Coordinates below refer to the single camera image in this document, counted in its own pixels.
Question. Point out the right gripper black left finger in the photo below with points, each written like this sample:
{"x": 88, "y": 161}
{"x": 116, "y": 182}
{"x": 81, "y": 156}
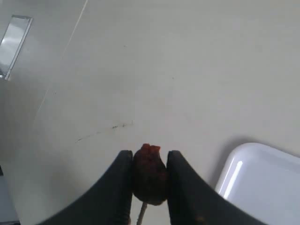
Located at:
{"x": 107, "y": 202}

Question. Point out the dried red date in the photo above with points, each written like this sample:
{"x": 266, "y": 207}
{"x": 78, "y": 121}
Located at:
{"x": 149, "y": 175}

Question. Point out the white plastic tray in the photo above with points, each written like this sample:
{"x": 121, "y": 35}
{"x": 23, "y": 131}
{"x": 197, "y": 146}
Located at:
{"x": 264, "y": 182}

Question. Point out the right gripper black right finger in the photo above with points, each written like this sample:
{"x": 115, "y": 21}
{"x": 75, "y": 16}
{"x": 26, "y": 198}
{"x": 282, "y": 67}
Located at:
{"x": 191, "y": 201}

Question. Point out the door with glass window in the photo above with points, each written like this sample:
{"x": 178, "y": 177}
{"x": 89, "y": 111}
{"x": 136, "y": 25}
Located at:
{"x": 11, "y": 43}

